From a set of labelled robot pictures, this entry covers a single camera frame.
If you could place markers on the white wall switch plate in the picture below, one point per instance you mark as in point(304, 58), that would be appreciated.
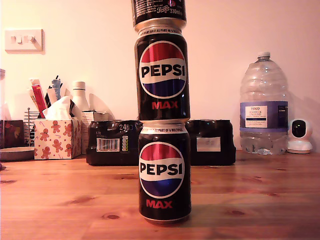
point(25, 41)

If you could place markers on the white cardboard box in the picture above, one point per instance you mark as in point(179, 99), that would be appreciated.
point(96, 115)

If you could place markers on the white black-striped packet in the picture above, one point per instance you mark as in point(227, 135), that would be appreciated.
point(52, 97)

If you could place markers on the white bottle with cap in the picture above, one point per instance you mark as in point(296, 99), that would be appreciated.
point(80, 97)

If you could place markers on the dark red box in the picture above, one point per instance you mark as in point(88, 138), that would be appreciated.
point(13, 132)

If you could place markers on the large clear water bottle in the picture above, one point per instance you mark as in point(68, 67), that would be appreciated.
point(262, 80)

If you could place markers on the white paper tissue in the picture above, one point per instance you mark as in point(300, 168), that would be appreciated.
point(60, 107)

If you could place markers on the gingerbread print tissue box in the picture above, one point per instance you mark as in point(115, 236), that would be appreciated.
point(57, 140)

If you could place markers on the shrink-wrapped Pepsi Max can pack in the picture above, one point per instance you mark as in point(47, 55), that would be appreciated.
point(105, 130)

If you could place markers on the grey plate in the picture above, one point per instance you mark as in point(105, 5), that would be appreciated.
point(15, 153)

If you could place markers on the black Pepsi Max can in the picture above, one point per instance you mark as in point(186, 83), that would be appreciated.
point(162, 170)
point(162, 72)
point(160, 10)

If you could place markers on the blue patterned packet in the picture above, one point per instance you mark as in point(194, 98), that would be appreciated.
point(57, 87)

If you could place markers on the small white round camera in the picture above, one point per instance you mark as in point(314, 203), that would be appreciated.
point(300, 145)

